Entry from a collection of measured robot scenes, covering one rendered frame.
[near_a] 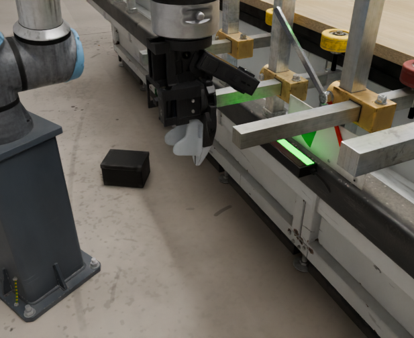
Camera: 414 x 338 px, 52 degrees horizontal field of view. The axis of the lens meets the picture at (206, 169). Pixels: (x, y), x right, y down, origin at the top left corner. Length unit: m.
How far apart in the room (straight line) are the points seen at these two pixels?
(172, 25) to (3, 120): 0.82
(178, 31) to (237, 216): 1.39
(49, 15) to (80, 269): 0.89
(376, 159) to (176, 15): 0.29
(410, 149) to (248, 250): 1.26
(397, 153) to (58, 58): 0.98
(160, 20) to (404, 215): 0.54
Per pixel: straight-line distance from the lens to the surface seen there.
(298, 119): 0.75
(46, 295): 1.62
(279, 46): 1.03
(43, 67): 1.28
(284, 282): 1.62
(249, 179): 1.81
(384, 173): 1.11
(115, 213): 1.93
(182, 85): 0.60
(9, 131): 1.30
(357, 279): 1.45
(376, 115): 0.81
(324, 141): 0.93
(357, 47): 0.83
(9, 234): 1.41
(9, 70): 1.26
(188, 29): 0.56
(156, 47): 0.57
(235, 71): 0.62
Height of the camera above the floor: 1.19
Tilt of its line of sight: 33 degrees down
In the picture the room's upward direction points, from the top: straight up
